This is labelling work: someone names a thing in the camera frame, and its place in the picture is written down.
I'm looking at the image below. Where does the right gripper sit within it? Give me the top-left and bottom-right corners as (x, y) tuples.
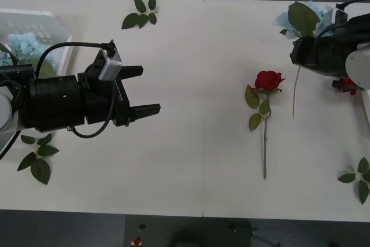
(290, 36), (331, 76)

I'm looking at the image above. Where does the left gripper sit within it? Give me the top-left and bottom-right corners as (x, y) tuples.
(77, 65), (162, 128)

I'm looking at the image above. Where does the pale blue flower with stem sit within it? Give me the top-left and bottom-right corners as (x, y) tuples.
(6, 32), (57, 79)
(0, 43), (20, 68)
(271, 0), (334, 117)

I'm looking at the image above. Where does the red rose with olive leaves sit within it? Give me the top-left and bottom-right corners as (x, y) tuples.
(245, 70), (287, 180)

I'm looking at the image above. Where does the red rose with dark leaves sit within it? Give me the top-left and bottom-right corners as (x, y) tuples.
(331, 76), (359, 96)

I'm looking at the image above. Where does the shallow white box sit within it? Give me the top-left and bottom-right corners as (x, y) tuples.
(0, 8), (73, 79)

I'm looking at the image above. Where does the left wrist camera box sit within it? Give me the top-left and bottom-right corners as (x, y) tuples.
(97, 49), (124, 82)

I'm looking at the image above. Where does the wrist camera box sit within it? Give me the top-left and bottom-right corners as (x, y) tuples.
(97, 49), (124, 82)
(325, 8), (349, 30)

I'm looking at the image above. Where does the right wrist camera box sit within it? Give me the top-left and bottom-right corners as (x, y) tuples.
(325, 8), (349, 30)

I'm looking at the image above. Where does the right black camera cable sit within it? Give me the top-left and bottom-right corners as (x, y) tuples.
(316, 0), (370, 39)

